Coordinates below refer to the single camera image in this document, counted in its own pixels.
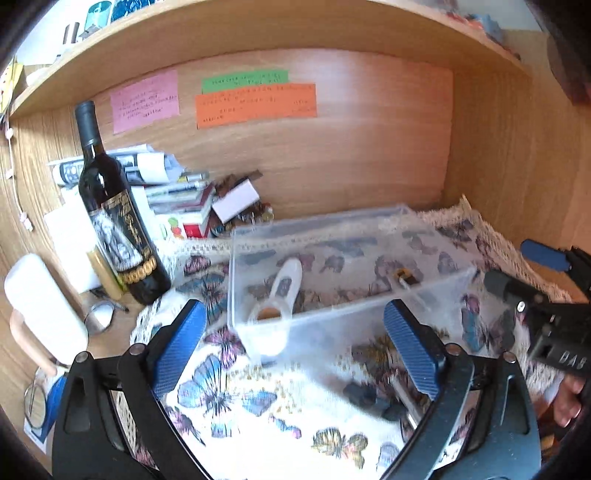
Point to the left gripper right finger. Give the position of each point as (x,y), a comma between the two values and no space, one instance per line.
(503,440)

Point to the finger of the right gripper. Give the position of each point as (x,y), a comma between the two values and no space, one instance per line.
(545,255)
(516,293)

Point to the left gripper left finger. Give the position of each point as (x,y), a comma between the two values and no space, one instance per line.
(88,438)

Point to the small black rectangular device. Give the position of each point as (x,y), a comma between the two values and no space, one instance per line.
(365,397)

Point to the person's right hand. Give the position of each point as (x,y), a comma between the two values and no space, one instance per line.
(565,406)

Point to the metal cylindrical connector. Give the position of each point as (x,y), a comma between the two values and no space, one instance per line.
(415,410)

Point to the white mug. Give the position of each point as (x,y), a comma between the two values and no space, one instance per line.
(43,323)

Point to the small yellow black object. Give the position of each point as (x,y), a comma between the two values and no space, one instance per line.
(406,278)

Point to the butterfly print lace cloth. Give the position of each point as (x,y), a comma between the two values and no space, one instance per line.
(288,419)

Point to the white handheld lint remover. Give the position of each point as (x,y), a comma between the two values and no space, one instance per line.
(267,327)

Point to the dark wine bottle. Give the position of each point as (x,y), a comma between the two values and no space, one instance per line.
(107,197)

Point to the clear plastic storage box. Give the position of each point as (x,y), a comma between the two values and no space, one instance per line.
(348,260)

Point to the stack of books and papers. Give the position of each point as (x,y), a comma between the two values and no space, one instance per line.
(177,204)

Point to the white box on books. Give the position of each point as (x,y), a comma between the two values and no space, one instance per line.
(236,201)

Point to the pink sticky note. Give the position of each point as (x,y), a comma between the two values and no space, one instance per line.
(144,102)

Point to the orange sticky note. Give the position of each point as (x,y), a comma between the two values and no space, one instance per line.
(263,102)

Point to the green sticky note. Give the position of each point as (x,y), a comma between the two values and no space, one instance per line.
(236,80)

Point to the wooden shelf board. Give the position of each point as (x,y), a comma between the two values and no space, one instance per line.
(174,32)

